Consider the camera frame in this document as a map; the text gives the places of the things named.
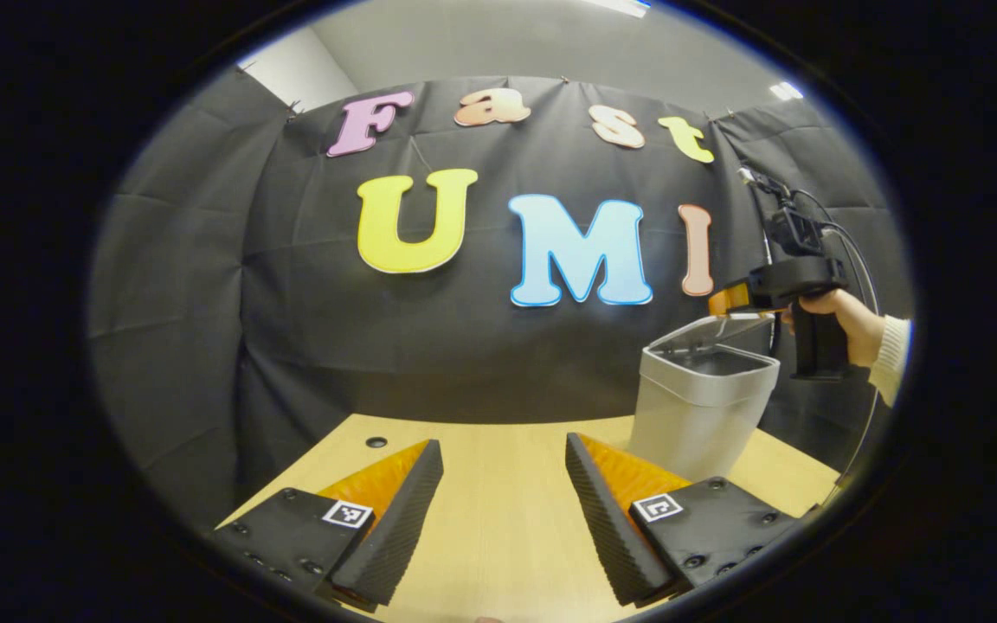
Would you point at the wooden desktop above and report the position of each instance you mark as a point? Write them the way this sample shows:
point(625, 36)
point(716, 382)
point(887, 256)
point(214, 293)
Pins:
point(507, 519)

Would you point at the small ceiling light panel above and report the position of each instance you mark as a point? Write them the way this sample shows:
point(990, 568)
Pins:
point(785, 90)

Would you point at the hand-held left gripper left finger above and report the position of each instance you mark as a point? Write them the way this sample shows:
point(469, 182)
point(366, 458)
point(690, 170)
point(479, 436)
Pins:
point(399, 532)

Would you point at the white desktop garbage bin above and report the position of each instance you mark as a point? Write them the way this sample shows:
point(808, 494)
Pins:
point(697, 415)

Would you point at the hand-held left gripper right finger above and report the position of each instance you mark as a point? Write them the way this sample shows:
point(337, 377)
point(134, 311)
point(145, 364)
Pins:
point(604, 523)

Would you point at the black backdrop cloth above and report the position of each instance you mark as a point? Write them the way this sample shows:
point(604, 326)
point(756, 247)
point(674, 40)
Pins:
point(429, 355)

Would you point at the long ceiling light panel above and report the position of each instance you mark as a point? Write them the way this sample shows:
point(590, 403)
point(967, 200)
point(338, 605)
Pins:
point(620, 7)

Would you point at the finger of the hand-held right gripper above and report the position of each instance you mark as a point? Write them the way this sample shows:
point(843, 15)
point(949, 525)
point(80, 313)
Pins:
point(728, 301)

